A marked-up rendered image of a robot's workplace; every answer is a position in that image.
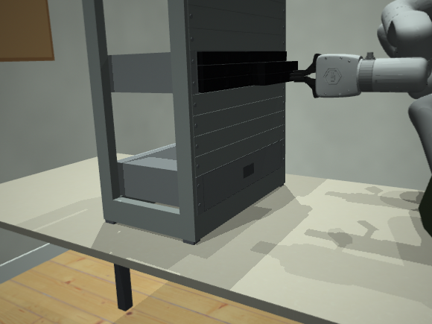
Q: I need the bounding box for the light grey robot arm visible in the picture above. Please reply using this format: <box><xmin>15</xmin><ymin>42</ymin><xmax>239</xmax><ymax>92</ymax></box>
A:
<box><xmin>359</xmin><ymin>0</ymin><xmax>432</xmax><ymax>174</ymax></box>

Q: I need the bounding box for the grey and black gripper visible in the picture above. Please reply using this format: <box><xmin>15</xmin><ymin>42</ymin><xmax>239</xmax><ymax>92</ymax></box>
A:
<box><xmin>290</xmin><ymin>54</ymin><xmax>363</xmax><ymax>98</ymax></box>

